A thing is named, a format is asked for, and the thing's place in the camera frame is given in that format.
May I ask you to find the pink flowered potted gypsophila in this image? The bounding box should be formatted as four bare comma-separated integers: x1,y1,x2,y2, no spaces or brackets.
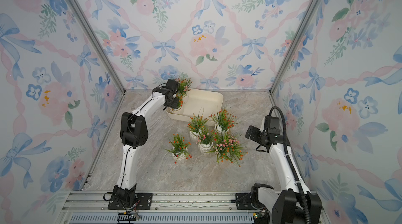
176,78,192,105

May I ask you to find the orange flowered potted gypsophila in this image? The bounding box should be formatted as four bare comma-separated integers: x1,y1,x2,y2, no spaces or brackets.
169,93,183,114

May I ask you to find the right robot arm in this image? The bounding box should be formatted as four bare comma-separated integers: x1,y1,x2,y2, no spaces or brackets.
245,126,322,224

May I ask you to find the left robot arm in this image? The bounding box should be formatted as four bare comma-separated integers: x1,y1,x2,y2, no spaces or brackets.
111,83,180,209

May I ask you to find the cream plastic storage box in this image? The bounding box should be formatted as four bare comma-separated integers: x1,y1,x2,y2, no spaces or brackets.
166,89,224,123

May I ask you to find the large pink flowered potted plant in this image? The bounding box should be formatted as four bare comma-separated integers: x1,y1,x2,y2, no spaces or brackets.
209,133,247,166

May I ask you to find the centre small potted gypsophila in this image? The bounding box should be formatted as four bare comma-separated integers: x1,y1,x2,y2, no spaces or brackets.
197,127,215,154

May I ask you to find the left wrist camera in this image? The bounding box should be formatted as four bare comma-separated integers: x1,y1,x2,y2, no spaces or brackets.
165,79,180,94

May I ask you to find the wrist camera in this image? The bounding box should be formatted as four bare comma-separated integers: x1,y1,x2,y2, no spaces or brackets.
263,115,281,133
165,79,180,94

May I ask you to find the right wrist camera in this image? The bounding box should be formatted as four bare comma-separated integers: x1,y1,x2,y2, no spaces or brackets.
263,115,281,133

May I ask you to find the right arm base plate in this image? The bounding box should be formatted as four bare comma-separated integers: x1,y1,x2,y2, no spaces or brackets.
231,188,279,210

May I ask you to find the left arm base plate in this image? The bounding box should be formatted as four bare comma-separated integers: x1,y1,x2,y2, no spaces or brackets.
107,193,153,210

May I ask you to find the aluminium rail frame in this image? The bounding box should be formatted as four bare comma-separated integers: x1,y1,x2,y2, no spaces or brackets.
59,191,327,224

